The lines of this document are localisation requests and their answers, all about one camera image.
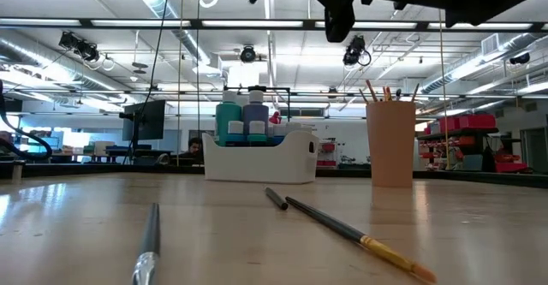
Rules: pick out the white plastic caddy tray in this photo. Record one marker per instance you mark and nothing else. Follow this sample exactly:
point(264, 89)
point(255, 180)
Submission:
point(257, 163)

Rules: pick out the silver ceiling air duct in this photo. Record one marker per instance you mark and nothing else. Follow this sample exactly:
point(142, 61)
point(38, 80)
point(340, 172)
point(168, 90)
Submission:
point(471, 67)
point(43, 58)

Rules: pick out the small blue paint bottle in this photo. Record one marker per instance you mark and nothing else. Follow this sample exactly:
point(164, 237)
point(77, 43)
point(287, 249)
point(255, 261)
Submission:
point(235, 138)
point(278, 139)

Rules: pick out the large teal paint bottle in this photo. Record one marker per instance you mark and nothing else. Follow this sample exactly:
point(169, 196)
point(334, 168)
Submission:
point(227, 114)

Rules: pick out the black ceiling spotlight cluster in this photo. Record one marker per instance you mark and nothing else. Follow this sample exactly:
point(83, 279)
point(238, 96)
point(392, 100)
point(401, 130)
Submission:
point(85, 50)

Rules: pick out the black ceiling camera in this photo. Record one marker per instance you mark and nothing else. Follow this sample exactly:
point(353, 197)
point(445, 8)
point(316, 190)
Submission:
point(519, 58)

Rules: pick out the red desk lamp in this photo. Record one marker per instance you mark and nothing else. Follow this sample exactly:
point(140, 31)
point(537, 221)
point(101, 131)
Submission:
point(275, 118)

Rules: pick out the black aluminium table frame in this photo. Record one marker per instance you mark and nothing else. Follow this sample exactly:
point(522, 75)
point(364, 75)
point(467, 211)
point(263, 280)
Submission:
point(471, 177)

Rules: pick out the black monitor stand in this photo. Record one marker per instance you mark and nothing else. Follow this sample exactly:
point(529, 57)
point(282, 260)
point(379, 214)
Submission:
point(136, 144)

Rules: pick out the person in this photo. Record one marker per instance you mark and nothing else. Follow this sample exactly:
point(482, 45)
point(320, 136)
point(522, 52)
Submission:
point(194, 146)

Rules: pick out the black overhead camera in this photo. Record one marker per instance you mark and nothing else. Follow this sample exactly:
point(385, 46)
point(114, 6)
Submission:
point(247, 55)

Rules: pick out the black overhead rig beam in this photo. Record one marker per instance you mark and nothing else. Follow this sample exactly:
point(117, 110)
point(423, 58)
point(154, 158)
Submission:
point(195, 23)

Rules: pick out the shelf with red bins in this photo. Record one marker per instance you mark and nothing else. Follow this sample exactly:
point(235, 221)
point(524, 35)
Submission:
point(475, 121)

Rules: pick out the orange plastic cup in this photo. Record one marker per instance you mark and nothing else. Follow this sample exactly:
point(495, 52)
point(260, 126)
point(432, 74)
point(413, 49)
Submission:
point(390, 148)

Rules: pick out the large periwinkle blue paint bottle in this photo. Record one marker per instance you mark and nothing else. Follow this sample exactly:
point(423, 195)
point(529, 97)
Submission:
point(255, 111)

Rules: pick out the black computer monitor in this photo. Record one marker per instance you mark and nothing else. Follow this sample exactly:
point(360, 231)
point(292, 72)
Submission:
point(147, 120)

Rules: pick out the small white post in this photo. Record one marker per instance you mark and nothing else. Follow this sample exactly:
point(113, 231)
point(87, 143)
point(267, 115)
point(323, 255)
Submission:
point(17, 173)

